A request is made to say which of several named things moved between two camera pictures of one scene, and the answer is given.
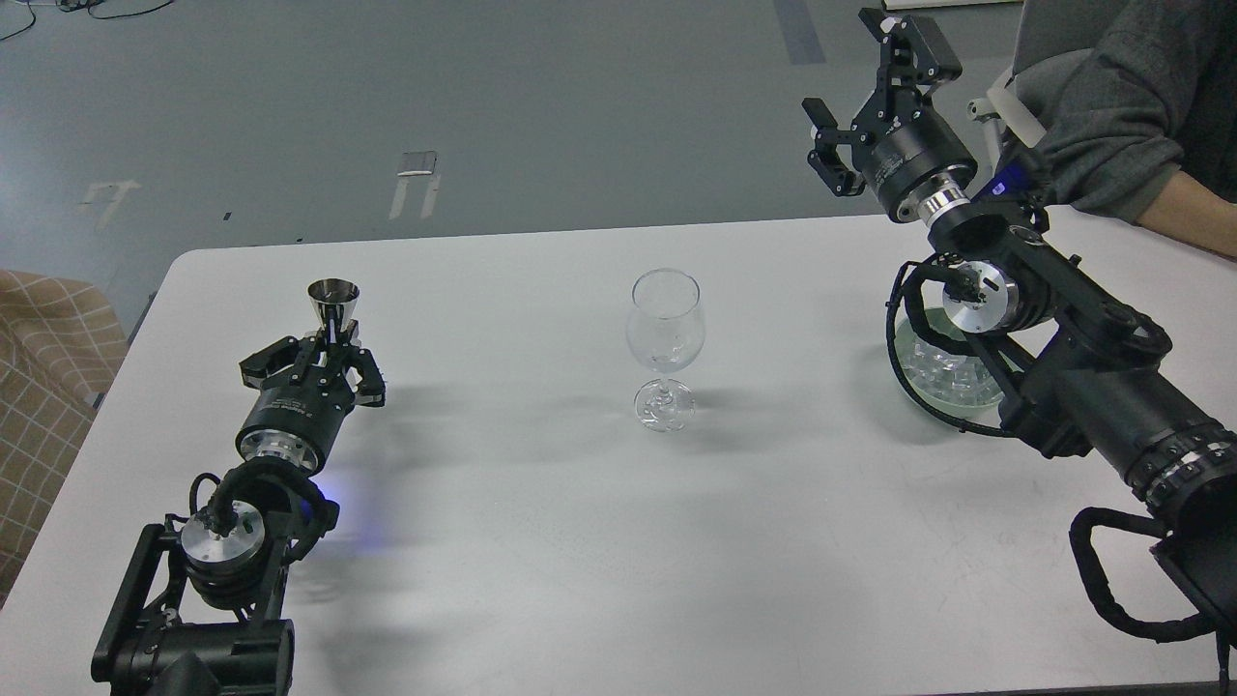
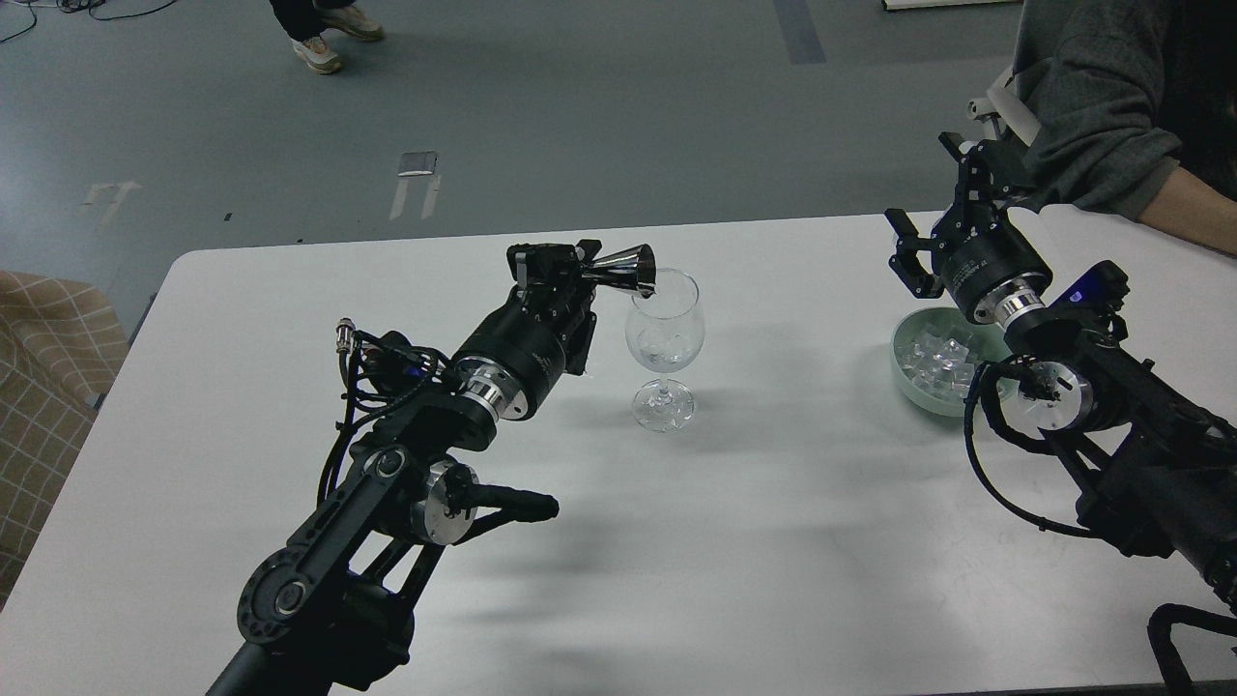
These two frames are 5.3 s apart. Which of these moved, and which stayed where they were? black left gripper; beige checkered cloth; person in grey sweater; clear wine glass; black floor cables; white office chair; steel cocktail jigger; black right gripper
Moved: black right gripper; steel cocktail jigger; black left gripper
Stayed: beige checkered cloth; person in grey sweater; white office chair; clear wine glass; black floor cables
